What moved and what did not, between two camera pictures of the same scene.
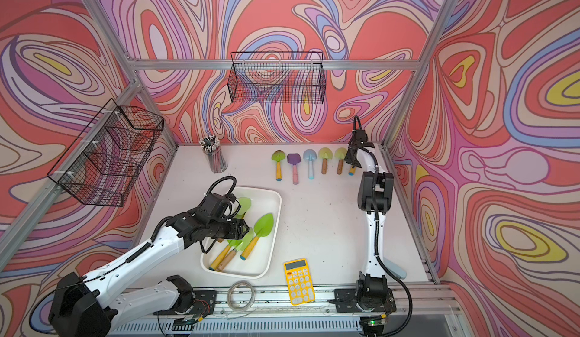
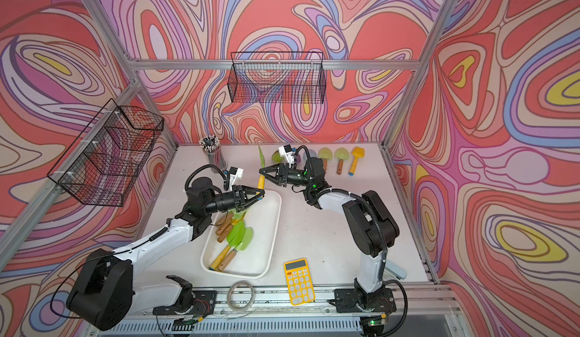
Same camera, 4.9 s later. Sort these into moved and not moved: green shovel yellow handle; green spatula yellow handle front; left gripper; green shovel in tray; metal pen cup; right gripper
Moved: green spatula yellow handle front; right gripper; left gripper
Not moved: green shovel yellow handle; metal pen cup; green shovel in tray
